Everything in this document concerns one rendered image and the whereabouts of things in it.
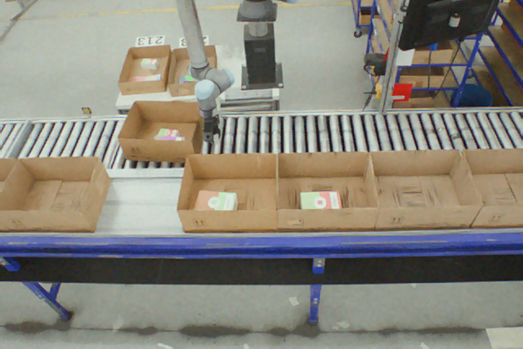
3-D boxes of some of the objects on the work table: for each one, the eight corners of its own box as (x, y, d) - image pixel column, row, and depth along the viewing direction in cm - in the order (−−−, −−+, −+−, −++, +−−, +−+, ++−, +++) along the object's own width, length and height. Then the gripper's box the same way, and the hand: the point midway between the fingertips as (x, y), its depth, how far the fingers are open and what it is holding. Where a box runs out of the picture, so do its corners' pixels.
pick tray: (173, 56, 283) (170, 43, 276) (166, 92, 257) (163, 79, 250) (132, 59, 284) (128, 46, 276) (121, 96, 258) (116, 82, 250)
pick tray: (217, 56, 280) (215, 44, 273) (216, 93, 254) (215, 80, 247) (175, 60, 280) (172, 48, 272) (171, 97, 254) (167, 84, 246)
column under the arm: (241, 64, 272) (236, 20, 248) (281, 62, 272) (279, 17, 247) (241, 90, 255) (235, 44, 230) (283, 87, 254) (282, 42, 230)
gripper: (219, 105, 208) (224, 135, 223) (201, 105, 208) (207, 135, 224) (216, 117, 202) (222, 147, 218) (198, 118, 202) (205, 147, 218)
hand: (214, 143), depth 218 cm, fingers closed
